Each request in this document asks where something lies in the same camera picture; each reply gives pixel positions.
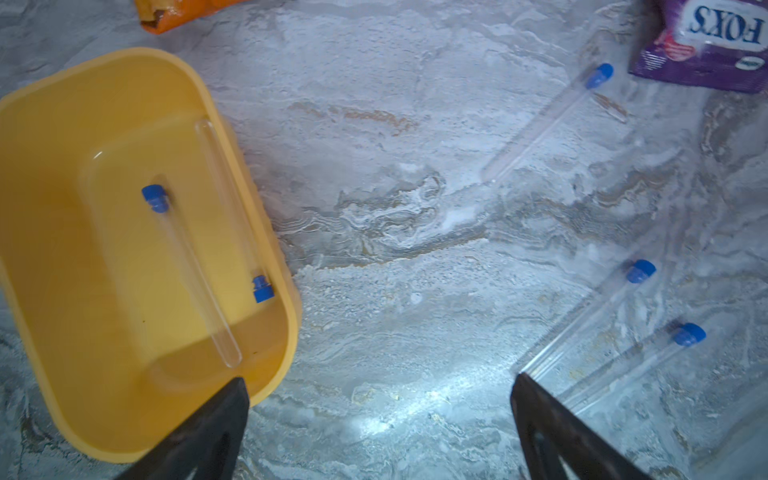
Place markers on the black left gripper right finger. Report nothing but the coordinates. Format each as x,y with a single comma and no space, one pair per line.
553,439

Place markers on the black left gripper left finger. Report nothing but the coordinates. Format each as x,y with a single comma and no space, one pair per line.
205,446

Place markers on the test tube blue cap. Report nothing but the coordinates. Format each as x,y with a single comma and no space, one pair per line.
229,195
631,365
545,120
607,296
196,283

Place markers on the yellow plastic tray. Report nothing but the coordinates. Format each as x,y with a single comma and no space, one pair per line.
118,348

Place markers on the purple candy bag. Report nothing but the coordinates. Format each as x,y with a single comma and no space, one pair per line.
713,44

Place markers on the orange snack bag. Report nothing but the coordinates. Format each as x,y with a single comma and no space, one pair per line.
160,16

